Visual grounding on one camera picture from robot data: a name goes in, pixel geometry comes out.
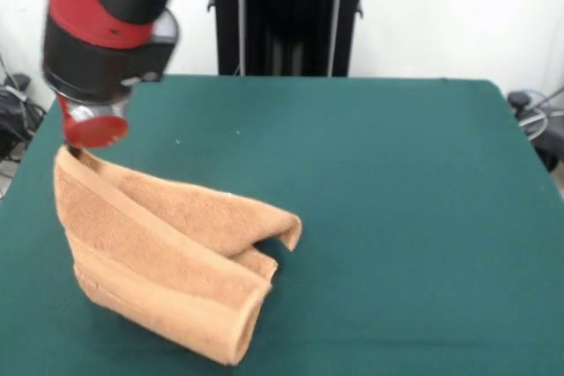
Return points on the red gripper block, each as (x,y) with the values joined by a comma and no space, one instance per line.
(99,131)

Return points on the tan terry towel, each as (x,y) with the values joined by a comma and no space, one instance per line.
(154,252)

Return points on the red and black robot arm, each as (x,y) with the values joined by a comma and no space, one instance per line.
(110,6)

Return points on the dark green table cloth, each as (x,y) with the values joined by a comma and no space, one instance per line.
(396,173)

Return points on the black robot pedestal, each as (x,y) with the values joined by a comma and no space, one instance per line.
(286,6)

